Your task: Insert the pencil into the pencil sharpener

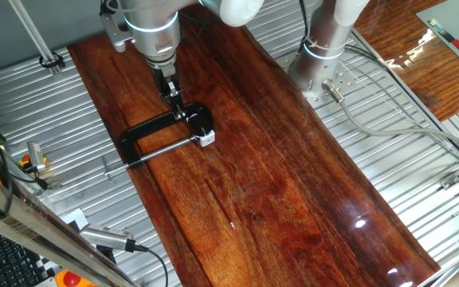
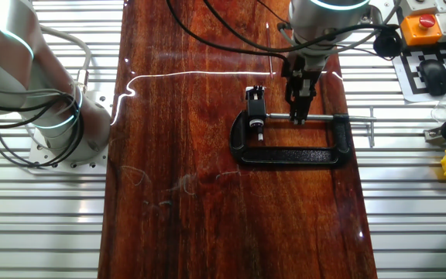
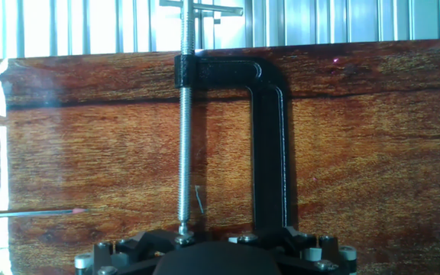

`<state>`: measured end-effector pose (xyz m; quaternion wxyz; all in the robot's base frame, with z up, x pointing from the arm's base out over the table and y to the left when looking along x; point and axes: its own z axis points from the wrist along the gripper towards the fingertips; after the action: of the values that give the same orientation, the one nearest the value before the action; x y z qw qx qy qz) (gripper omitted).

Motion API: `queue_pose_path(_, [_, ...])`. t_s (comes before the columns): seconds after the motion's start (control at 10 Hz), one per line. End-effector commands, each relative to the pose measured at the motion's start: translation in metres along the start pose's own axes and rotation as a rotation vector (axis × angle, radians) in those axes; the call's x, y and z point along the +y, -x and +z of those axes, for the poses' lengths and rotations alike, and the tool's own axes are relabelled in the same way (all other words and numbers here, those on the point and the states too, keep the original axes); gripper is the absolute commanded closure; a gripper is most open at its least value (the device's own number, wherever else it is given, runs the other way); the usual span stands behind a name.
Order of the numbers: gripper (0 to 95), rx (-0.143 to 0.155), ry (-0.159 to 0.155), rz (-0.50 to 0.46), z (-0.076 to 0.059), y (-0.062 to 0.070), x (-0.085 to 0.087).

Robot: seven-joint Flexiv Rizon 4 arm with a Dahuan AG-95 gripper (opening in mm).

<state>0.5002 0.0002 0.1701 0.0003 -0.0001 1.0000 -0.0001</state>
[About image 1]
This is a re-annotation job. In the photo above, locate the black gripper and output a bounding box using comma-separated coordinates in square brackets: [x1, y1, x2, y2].
[151, 63, 187, 121]

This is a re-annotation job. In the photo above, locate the black C-clamp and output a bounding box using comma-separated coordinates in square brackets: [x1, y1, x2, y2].
[100, 102, 214, 183]

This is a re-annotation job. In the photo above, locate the glossy brown wood board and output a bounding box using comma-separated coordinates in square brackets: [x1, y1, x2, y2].
[67, 0, 441, 287]

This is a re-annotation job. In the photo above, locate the white paper sheet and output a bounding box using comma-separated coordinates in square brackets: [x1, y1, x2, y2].
[61, 207, 90, 233]

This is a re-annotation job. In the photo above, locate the red emergency stop button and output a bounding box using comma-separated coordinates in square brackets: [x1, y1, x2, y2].
[53, 269, 98, 287]

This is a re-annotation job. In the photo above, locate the black white marker sheet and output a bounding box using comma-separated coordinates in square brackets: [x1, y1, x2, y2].
[33, 257, 62, 280]

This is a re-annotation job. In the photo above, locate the black keyboard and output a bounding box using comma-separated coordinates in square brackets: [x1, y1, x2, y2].
[0, 222, 45, 287]

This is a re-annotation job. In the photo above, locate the brown wood side table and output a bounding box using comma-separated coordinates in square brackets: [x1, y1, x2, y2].
[352, 0, 459, 123]

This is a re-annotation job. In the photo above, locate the black toy brick strip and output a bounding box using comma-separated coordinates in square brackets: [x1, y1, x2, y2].
[438, 29, 456, 44]

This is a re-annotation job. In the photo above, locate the grey brick baseplate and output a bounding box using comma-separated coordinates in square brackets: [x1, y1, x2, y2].
[415, 0, 459, 81]

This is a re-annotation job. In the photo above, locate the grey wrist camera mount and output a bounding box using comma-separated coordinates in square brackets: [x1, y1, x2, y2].
[100, 11, 135, 53]

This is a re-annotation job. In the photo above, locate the black ring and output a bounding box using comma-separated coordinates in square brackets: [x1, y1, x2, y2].
[39, 50, 66, 69]

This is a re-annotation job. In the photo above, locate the silver depth camera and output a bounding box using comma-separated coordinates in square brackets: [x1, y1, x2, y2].
[79, 223, 137, 253]
[27, 141, 47, 175]

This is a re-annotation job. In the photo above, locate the black camera cable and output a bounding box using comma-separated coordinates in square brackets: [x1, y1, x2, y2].
[132, 242, 170, 287]

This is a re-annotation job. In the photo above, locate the aluminium post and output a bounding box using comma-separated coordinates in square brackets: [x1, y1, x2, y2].
[8, 0, 62, 77]

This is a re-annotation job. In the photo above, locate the black metal camera bracket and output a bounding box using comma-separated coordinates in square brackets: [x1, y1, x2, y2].
[24, 165, 61, 191]

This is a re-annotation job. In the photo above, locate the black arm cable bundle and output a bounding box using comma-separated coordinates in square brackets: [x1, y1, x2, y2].
[298, 0, 313, 43]

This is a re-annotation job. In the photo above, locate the grey cable with metal connector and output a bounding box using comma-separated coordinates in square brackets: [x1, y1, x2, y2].
[321, 79, 459, 159]

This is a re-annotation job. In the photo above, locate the black camera stand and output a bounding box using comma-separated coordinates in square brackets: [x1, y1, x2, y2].
[95, 245, 118, 265]

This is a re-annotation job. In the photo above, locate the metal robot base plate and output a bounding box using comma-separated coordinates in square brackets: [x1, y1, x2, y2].
[279, 49, 360, 109]

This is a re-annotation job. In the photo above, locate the shiny steel frame rail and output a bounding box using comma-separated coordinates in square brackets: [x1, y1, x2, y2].
[0, 157, 139, 287]

